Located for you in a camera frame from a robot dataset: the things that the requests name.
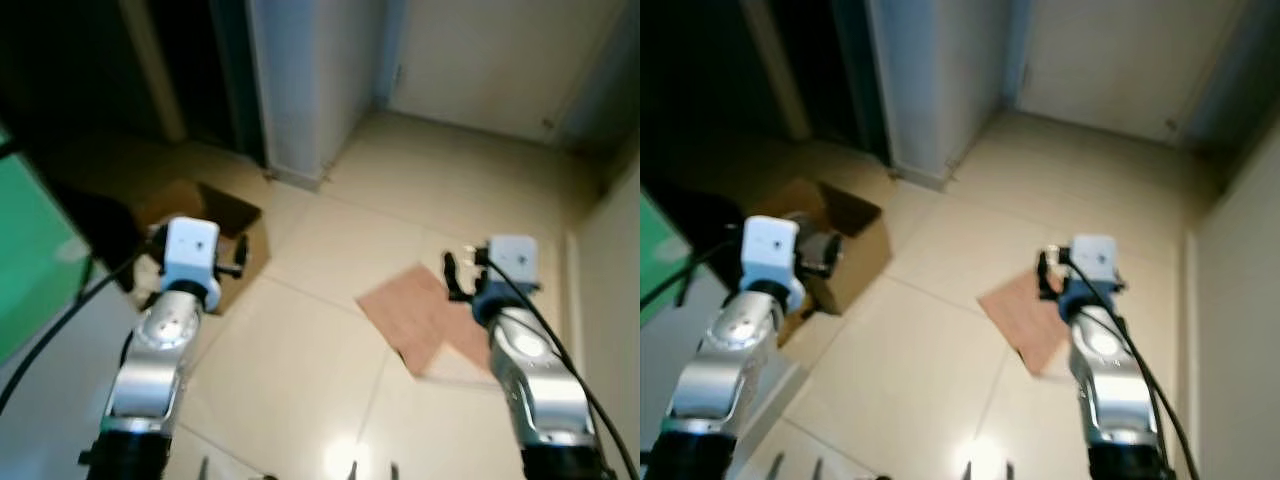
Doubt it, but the open brown cardboard box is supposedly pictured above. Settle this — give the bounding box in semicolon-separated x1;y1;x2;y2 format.
758;178;893;319
135;180;271;316

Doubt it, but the flat brown cardboard sheet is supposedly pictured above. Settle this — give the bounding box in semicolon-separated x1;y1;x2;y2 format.
356;262;497;381
977;268;1077;379

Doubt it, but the green panel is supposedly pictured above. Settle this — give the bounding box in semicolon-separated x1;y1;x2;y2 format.
0;125;93;366
640;190;693;326

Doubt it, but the beige door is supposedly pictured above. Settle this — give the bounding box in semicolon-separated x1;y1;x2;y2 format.
385;0;626;146
1015;0;1246;141

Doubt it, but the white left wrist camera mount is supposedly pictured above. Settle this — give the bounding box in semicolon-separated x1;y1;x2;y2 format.
742;214;803;291
160;216;223;291

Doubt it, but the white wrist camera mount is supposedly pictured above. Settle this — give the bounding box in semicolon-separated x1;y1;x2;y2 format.
1070;234;1121;296
486;235;541;301
742;214;803;291
160;216;223;291

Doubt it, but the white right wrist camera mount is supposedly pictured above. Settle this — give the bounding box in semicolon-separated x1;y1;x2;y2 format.
486;235;541;301
1070;234;1121;296

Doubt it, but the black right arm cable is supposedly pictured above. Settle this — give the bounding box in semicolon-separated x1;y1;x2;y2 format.
474;246;641;480
1058;246;1201;480

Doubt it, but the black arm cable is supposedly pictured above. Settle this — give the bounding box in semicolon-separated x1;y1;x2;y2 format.
640;238;749;311
0;232;167;416
474;246;641;480
1058;246;1201;480

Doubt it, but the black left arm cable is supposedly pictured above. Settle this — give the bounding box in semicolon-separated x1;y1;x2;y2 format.
0;232;167;416
640;238;749;311

